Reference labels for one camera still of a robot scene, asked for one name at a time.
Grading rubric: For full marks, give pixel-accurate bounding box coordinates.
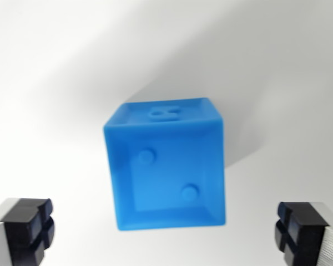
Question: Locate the black-padded silver gripper right finger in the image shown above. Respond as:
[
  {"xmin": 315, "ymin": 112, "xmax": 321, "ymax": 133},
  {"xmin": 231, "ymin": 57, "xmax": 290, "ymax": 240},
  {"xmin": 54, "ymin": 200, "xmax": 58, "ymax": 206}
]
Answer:
[{"xmin": 274, "ymin": 201, "xmax": 333, "ymax": 266}]

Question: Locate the black-padded silver gripper left finger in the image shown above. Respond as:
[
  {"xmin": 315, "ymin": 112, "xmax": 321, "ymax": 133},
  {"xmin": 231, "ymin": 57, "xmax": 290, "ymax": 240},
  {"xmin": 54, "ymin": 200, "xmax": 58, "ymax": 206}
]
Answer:
[{"xmin": 0, "ymin": 197, "xmax": 56, "ymax": 266}]

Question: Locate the blue rubber cube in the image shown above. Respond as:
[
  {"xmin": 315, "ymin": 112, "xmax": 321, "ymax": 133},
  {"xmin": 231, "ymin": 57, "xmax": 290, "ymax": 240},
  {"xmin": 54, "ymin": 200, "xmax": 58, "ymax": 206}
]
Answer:
[{"xmin": 102, "ymin": 96, "xmax": 227, "ymax": 232}]

